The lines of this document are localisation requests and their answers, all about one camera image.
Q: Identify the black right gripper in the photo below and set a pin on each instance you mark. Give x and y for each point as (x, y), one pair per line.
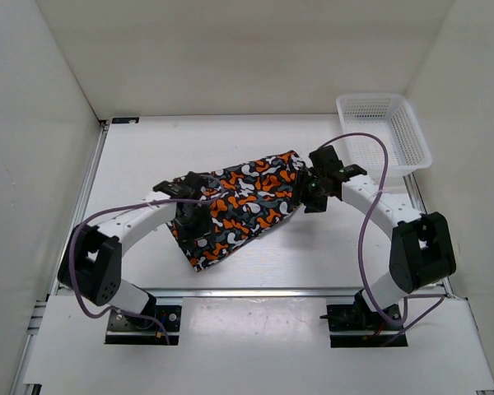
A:
(312, 206)

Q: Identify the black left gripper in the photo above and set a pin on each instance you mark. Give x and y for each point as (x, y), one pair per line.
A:
(202, 230)

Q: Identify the orange camouflage shorts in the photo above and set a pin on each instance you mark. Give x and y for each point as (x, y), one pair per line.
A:
(257, 197)

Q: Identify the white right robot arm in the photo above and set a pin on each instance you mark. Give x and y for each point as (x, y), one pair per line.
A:
(421, 251)

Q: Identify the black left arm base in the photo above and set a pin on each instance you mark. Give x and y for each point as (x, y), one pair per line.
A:
(124, 330)

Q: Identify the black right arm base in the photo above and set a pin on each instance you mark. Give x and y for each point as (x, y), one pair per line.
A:
(353, 326)

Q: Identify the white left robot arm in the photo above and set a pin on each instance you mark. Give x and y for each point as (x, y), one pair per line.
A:
(92, 264)

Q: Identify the white plastic mesh basket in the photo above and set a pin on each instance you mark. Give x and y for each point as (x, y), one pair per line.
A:
(389, 117)

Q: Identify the left side aluminium rail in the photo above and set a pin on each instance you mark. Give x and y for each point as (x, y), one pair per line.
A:
(87, 182)

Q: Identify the black corner bracket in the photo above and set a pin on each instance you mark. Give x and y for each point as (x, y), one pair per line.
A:
(125, 120)

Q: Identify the aluminium table edge rail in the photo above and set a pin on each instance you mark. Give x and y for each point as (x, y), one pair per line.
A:
(326, 292)

